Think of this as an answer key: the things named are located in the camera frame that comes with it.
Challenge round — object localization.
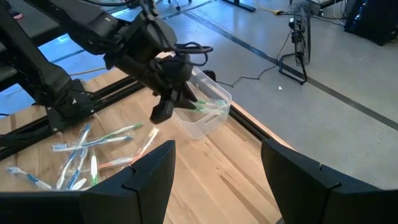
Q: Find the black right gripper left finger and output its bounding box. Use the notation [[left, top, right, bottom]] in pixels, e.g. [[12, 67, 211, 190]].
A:
[[0, 139, 177, 224]]

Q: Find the black equipment case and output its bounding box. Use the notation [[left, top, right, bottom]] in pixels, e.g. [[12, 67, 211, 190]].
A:
[[343, 0, 398, 47]]

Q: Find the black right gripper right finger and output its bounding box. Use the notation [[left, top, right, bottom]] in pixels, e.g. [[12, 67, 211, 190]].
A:
[[261, 139, 398, 224]]

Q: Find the green toothbrush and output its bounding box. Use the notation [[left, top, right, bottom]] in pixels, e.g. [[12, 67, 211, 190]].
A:
[[191, 98, 228, 107], [186, 106, 224, 115], [101, 123, 144, 141], [89, 151, 100, 187]]

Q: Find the black floor fan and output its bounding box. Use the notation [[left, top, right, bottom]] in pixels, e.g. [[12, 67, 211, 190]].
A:
[[277, 0, 312, 86]]

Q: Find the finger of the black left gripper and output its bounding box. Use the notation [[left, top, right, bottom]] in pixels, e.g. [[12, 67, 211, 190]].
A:
[[150, 95, 175, 125], [172, 82, 197, 110]]

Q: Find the clear plastic bin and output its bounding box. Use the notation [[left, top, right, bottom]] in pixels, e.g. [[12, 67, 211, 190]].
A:
[[172, 65, 233, 140]]

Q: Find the black fan cable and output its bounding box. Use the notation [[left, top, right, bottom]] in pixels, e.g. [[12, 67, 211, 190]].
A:
[[215, 27, 295, 88]]

